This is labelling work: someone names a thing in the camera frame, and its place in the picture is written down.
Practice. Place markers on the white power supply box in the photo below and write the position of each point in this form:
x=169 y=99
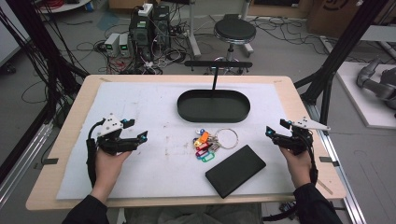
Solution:
x=112 y=43
x=124 y=45

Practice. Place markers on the black computer tower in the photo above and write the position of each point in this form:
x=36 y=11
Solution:
x=140 y=31
x=162 y=25

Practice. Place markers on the white platform board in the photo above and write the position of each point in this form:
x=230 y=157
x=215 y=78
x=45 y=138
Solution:
x=358 y=99

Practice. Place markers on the person's left hand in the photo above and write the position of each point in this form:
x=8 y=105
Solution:
x=109 y=169

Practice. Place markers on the white power strip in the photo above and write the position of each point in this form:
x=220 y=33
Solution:
x=145 y=9

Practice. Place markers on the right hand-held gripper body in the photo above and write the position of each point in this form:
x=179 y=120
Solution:
x=300 y=140

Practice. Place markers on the key bunch with coloured tags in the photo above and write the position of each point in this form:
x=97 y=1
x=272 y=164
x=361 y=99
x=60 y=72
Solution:
x=204 y=139

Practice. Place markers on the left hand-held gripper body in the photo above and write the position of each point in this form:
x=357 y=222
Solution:
x=109 y=126

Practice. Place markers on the white round table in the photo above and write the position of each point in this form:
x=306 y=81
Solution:
x=68 y=6

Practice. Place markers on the black tape strip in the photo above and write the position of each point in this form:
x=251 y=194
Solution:
x=328 y=160
x=49 y=161

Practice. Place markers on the brown cardboard box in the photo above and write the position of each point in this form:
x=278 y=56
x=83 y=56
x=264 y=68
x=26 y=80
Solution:
x=327 y=18

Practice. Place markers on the black T-shaped stand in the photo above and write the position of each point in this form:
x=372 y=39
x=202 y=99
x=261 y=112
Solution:
x=218 y=64

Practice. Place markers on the white panel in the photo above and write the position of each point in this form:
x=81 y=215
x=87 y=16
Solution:
x=7 y=37

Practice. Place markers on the black wallet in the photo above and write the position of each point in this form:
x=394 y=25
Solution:
x=235 y=171

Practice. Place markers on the black round stool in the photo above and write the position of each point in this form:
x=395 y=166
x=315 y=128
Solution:
x=235 y=29

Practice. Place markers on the white foam mat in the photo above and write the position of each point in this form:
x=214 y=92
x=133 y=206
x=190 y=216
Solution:
x=140 y=174

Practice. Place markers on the black metal frame stand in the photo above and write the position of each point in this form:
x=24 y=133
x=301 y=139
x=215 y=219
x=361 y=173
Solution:
x=348 y=40

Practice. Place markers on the white desk leg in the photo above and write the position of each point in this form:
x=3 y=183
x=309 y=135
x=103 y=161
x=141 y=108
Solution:
x=193 y=34
x=247 y=46

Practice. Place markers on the person's right hand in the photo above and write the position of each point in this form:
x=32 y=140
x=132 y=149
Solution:
x=297 y=169

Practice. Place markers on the black oval tray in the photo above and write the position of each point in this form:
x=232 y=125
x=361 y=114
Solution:
x=214 y=107

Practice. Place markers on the aluminium rail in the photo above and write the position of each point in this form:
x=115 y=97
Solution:
x=339 y=180
x=25 y=152

